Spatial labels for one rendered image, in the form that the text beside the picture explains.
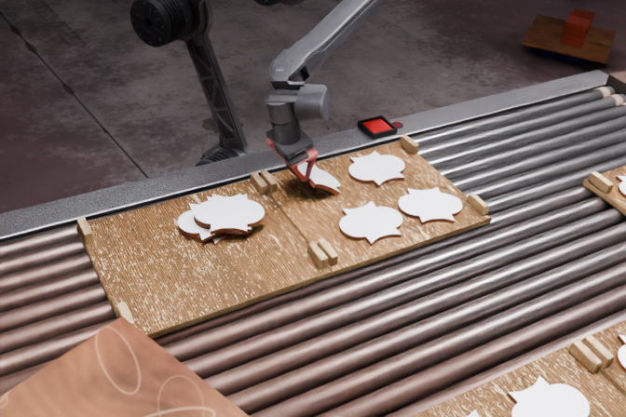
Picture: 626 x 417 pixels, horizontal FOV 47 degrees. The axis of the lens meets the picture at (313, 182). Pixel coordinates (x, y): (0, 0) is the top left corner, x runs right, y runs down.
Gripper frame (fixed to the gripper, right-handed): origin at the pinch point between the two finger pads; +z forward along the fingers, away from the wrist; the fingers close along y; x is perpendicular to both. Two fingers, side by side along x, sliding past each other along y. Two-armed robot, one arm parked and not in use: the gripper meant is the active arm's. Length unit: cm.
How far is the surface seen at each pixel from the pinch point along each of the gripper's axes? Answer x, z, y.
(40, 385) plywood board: 60, -18, -38
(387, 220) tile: -10.8, 9.5, -17.4
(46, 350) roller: 60, -6, -19
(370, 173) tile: -16.9, 10.6, -1.2
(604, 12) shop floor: -331, 184, 211
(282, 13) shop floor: -122, 126, 292
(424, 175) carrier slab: -28.6, 14.9, -5.9
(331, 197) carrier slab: -4.6, 8.5, -4.2
